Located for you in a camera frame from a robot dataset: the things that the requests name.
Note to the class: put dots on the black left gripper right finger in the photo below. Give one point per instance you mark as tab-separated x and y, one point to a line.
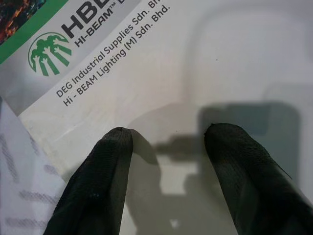
249	186

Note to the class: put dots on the white quilted mattress cover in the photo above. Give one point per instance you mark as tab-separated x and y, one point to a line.
19	171

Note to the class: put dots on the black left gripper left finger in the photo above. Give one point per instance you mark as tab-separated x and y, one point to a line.
97	191

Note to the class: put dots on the white brochure with green logo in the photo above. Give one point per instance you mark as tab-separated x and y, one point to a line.
195	61

